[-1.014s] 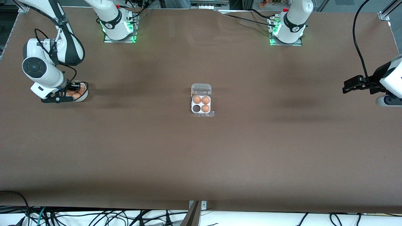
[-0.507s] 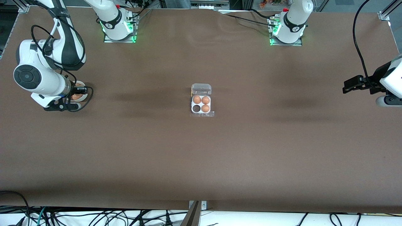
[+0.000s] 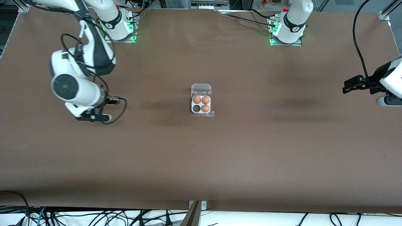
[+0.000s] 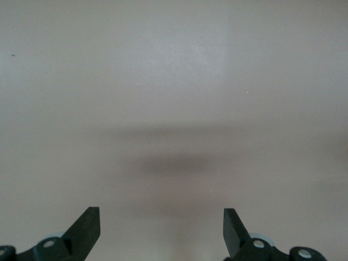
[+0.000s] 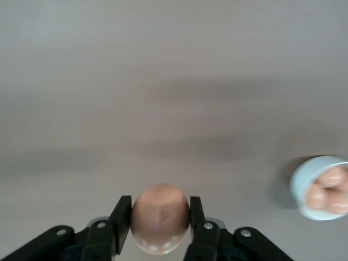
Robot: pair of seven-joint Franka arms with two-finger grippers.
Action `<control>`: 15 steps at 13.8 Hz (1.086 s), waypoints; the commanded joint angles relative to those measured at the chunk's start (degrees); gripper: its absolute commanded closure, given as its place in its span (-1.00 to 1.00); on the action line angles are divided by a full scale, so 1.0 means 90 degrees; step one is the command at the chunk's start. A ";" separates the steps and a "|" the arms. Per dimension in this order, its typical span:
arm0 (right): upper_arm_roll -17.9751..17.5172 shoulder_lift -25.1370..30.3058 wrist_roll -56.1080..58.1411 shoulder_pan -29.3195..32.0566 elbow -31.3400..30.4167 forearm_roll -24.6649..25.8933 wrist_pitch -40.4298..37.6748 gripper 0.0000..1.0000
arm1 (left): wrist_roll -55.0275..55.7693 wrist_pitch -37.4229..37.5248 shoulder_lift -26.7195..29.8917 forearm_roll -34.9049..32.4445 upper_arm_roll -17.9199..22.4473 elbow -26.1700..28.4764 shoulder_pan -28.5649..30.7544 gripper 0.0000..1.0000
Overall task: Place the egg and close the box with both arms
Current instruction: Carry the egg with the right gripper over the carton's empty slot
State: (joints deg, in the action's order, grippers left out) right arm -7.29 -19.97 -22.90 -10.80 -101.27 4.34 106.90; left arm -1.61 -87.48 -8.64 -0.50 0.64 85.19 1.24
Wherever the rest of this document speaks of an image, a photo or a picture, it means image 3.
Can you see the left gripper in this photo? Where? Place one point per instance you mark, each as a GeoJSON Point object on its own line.
{"type": "Point", "coordinates": [374, 83]}

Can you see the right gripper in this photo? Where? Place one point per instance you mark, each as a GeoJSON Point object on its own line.
{"type": "Point", "coordinates": [110, 100]}

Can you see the clear plastic egg carton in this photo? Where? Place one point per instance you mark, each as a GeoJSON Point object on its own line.
{"type": "Point", "coordinates": [201, 88]}

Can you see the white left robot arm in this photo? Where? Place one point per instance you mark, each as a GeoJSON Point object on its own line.
{"type": "Point", "coordinates": [295, 18]}

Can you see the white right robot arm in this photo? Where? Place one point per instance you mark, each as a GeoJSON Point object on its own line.
{"type": "Point", "coordinates": [72, 91]}

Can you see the brown egg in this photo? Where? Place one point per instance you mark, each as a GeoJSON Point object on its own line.
{"type": "Point", "coordinates": [205, 108]}
{"type": "Point", "coordinates": [197, 99]}
{"type": "Point", "coordinates": [205, 100]}

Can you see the orange toy items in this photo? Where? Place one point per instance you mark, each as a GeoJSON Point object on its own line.
{"type": "Point", "coordinates": [263, 4]}

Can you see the dark grey metal bar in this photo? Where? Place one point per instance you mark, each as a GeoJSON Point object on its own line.
{"type": "Point", "coordinates": [192, 218]}

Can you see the grey metal equipment rack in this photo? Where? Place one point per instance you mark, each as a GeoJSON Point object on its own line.
{"type": "Point", "coordinates": [209, 4]}

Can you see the white sheet under table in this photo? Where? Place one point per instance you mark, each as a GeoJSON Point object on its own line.
{"type": "Point", "coordinates": [251, 219]}

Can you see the aluminium frame profile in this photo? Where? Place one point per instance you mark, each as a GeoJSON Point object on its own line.
{"type": "Point", "coordinates": [24, 8]}
{"type": "Point", "coordinates": [383, 15]}

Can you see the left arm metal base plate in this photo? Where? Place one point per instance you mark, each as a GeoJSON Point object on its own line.
{"type": "Point", "coordinates": [285, 44]}

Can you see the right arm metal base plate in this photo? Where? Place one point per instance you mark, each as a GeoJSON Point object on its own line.
{"type": "Point", "coordinates": [119, 41]}

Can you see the small metal bracket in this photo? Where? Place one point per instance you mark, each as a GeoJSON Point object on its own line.
{"type": "Point", "coordinates": [204, 205]}

